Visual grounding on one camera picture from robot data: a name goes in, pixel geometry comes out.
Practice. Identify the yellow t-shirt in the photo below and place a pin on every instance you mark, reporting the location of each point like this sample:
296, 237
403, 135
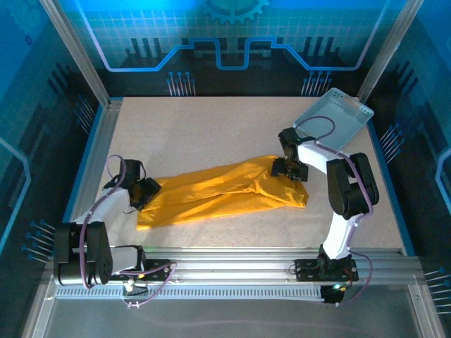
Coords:
211, 193

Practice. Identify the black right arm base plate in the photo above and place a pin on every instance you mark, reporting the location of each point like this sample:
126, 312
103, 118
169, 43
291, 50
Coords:
306, 269

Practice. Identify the long aluminium frame rail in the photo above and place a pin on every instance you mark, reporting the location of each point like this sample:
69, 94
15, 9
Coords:
229, 258

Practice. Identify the aluminium frame post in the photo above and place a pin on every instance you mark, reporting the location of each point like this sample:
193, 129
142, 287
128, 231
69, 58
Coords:
389, 49
75, 53

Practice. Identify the grey perforated plastic basket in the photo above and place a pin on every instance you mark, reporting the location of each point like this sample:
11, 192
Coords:
345, 119

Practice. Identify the small black controller box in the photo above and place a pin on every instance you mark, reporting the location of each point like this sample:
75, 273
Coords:
333, 294

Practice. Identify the aluminium side rail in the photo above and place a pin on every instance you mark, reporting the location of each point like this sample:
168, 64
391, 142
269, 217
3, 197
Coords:
100, 141

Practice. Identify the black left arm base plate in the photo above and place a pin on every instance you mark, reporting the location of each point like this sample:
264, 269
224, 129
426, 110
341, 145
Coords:
160, 269

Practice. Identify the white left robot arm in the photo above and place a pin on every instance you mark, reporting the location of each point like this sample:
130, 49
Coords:
109, 207

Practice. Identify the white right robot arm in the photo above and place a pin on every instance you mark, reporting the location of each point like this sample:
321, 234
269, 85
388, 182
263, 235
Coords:
349, 190

